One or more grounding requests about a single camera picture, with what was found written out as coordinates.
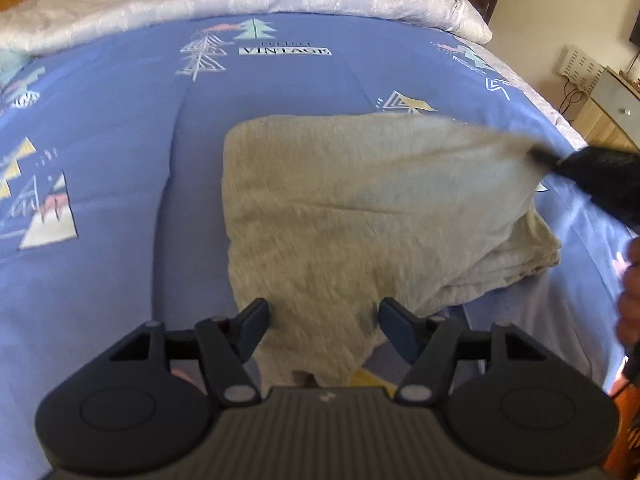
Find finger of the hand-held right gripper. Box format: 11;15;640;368
529;146;562;173

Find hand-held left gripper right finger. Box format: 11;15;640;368
378;297;547;405

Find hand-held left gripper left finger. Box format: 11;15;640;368
107;297;271;407

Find beige grey pants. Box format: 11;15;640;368
221;111;562;390

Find person's right hand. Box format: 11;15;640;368
616;239;640;350

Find wooden cabinet with grey drawer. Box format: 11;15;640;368
572;66;640;153

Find white perforated box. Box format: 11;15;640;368
562;45;607;93

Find blue printed blanket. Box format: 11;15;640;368
0;12;633;480

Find white embossed quilt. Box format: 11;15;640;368
0;0;588;153

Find black cable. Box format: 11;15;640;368
557;76;587;115

